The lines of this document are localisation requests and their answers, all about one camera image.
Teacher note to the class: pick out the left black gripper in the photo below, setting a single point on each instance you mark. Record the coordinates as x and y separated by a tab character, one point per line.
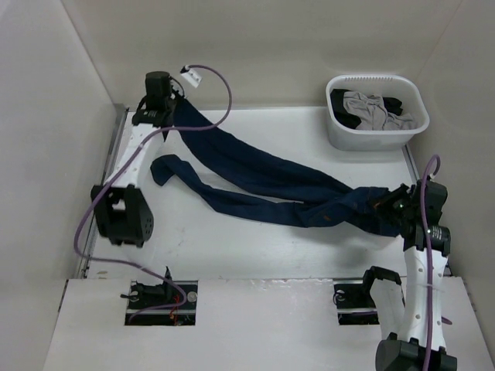
174	91

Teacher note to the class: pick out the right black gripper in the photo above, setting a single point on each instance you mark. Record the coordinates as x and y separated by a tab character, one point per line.
404	191

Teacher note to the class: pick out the dark blue jeans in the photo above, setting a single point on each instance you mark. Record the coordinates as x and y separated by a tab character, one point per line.
273	190

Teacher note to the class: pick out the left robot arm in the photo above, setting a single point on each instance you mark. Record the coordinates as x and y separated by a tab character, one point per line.
122	213

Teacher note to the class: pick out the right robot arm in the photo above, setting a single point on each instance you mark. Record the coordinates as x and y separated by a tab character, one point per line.
410	313

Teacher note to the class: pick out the grey garment in basket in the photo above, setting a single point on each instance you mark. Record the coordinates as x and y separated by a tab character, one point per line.
373	112

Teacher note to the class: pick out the white plastic basket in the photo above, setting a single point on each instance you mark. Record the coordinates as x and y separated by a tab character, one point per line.
373	112

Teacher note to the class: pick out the black garment in basket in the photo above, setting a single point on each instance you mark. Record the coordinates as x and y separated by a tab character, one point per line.
342	104

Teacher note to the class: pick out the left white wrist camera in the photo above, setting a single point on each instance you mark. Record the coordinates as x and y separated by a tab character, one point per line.
192	77

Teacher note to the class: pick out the left aluminium table rail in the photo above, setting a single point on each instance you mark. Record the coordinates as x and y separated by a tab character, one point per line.
86	228

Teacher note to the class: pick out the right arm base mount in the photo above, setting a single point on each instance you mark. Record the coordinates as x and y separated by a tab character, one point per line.
354	306

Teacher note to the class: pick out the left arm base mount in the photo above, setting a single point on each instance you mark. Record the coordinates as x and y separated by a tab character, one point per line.
161	304

